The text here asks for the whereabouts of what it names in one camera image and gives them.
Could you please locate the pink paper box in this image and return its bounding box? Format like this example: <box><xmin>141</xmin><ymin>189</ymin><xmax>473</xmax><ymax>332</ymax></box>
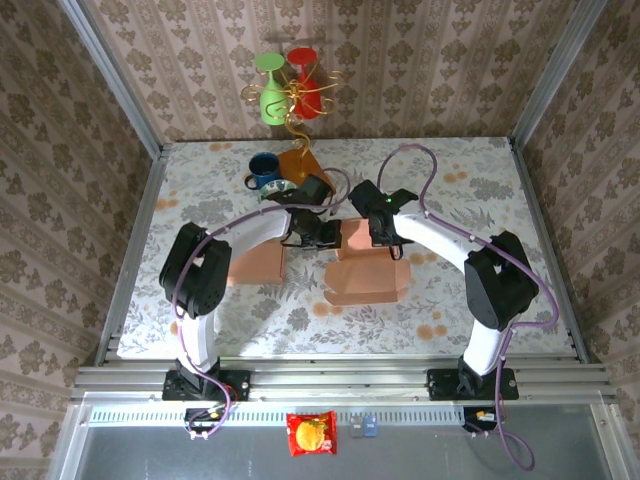
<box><xmin>227</xmin><ymin>242</ymin><xmax>289</xmax><ymax>286</ymax></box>
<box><xmin>322</xmin><ymin>218</ymin><xmax>412</xmax><ymax>306</ymax></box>

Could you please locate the green leaf pattern bowl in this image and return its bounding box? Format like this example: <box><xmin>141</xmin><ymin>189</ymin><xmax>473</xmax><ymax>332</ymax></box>
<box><xmin>259</xmin><ymin>179</ymin><xmax>299</xmax><ymax>199</ymax></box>

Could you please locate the dark blue mug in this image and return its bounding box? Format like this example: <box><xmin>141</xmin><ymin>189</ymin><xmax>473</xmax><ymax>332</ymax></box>
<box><xmin>243</xmin><ymin>152</ymin><xmax>282</xmax><ymax>191</ymax></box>

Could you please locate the red wine glass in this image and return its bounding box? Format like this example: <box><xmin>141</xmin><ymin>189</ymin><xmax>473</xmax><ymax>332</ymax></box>
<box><xmin>286</xmin><ymin>47</ymin><xmax>321</xmax><ymax>121</ymax></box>

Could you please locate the green wine glass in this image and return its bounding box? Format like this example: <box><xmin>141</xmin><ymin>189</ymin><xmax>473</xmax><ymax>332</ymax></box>
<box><xmin>253</xmin><ymin>52</ymin><xmax>292</xmax><ymax>126</ymax></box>

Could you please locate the red snack packet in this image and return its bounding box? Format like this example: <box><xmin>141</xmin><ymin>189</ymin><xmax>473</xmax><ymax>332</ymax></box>
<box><xmin>285</xmin><ymin>409</ymin><xmax>338</xmax><ymax>458</ymax></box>

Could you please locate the grey metal panel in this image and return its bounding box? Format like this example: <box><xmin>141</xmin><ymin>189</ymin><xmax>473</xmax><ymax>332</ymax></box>
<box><xmin>49</xmin><ymin>402</ymin><xmax>640</xmax><ymax>480</ymax></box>

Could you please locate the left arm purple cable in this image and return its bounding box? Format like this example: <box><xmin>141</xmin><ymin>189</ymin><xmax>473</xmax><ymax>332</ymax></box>
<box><xmin>171</xmin><ymin>167</ymin><xmax>351</xmax><ymax>441</ymax></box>

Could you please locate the gold wire rack wooden base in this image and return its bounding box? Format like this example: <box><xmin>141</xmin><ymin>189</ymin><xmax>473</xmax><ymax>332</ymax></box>
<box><xmin>240</xmin><ymin>68</ymin><xmax>344</xmax><ymax>201</ymax></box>

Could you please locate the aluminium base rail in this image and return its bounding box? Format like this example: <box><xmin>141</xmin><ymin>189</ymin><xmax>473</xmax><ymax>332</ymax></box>
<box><xmin>69</xmin><ymin>355</ymin><xmax>621</xmax><ymax>404</ymax></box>

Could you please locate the aluminium side rail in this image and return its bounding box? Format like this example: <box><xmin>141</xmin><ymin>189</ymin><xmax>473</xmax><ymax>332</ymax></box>
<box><xmin>93</xmin><ymin>143</ymin><xmax>174</xmax><ymax>366</ymax></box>
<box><xmin>505</xmin><ymin>135</ymin><xmax>594</xmax><ymax>365</ymax></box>

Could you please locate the perforated metal cable duct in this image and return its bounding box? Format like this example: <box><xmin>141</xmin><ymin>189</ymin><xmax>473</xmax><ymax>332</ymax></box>
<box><xmin>84</xmin><ymin>403</ymin><xmax>469</xmax><ymax>426</ymax></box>

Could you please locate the black connector bracket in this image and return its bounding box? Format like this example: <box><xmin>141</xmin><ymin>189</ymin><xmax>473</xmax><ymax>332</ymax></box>
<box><xmin>183</xmin><ymin>406</ymin><xmax>235</xmax><ymax>442</ymax></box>
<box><xmin>462</xmin><ymin>405</ymin><xmax>507</xmax><ymax>437</ymax></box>

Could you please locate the aluminium frame post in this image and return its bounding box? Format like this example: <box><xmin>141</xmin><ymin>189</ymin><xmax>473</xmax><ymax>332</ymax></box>
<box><xmin>508</xmin><ymin>0</ymin><xmax>610</xmax><ymax>149</ymax></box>
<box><xmin>55</xmin><ymin>0</ymin><xmax>167</xmax><ymax>160</ymax></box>

